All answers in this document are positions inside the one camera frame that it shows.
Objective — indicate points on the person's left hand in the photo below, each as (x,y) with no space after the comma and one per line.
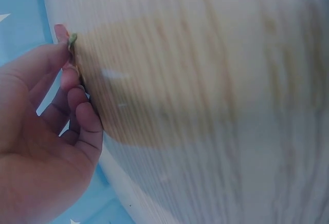
(38,157)

